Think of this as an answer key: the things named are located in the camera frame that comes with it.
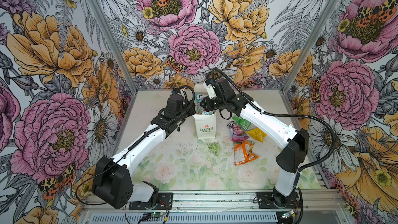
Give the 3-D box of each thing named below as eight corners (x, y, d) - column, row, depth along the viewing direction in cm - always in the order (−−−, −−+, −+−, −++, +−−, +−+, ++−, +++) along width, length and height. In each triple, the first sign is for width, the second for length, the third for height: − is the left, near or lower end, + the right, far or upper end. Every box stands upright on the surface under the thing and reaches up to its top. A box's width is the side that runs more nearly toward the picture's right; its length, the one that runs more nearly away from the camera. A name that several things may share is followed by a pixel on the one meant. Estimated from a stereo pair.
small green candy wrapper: (207, 148, 94) (207, 144, 90) (213, 142, 96) (213, 138, 93) (217, 156, 91) (218, 153, 87) (222, 150, 93) (223, 146, 89)
